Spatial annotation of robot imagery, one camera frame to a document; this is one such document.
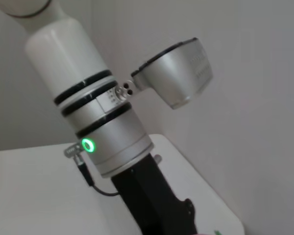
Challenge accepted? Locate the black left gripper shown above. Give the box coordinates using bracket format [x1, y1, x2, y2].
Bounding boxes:
[110, 153, 199, 235]

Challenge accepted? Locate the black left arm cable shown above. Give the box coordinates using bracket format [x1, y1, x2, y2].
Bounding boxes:
[63, 144, 120, 196]

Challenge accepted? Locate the pink toy peach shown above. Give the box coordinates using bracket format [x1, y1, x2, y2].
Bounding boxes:
[191, 229, 222, 235]

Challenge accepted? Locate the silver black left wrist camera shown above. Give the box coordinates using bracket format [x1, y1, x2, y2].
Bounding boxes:
[115, 37, 214, 110]

